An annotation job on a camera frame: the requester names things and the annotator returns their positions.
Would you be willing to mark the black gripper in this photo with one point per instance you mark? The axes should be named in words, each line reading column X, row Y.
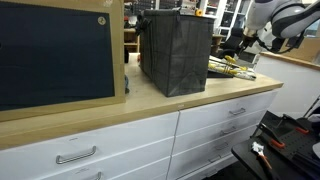
column 249, row 41

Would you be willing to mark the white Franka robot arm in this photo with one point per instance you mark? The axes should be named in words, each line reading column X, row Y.
column 290, row 13

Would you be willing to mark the small black office chair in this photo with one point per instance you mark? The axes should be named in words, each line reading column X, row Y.
column 231, row 41

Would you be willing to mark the white shelving unit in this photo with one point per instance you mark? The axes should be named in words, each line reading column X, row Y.
column 217, row 20

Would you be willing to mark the yellow tape roll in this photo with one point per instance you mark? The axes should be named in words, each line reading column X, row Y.
column 196, row 12

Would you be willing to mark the white counter with wooden top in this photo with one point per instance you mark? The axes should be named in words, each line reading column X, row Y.
column 293, row 86

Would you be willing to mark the cardboard box with black label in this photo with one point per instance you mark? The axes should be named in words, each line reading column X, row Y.
column 311, row 53

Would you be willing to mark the gray fabric storage bag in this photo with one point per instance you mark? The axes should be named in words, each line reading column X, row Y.
column 176, row 53

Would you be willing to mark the black clamp with orange tip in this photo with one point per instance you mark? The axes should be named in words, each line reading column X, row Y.
column 270, row 135
column 295, row 122

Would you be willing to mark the dark tool pegboard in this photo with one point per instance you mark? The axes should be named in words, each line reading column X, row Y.
column 143, row 5

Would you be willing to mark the black cart platform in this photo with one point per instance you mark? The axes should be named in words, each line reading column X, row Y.
column 243, row 155

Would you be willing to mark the white drawer cabinet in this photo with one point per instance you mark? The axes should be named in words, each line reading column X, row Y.
column 140, row 146

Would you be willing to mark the wood framed chalkboard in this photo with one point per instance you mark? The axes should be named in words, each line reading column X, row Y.
column 56, row 53

